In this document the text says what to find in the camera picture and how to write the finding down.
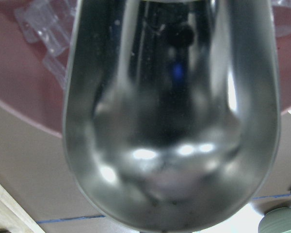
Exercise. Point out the steel ice scoop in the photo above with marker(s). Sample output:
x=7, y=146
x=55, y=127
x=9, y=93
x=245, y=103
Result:
x=172, y=111

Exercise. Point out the pink bowl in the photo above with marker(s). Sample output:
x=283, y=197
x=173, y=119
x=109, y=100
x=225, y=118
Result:
x=30, y=92

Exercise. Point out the wooden cutting board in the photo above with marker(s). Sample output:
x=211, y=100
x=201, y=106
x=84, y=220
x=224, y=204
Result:
x=13, y=218

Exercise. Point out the clear ice cubes in bowl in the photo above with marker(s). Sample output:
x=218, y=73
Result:
x=49, y=22

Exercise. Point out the green bowl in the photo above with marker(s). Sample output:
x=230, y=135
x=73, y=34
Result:
x=276, y=221

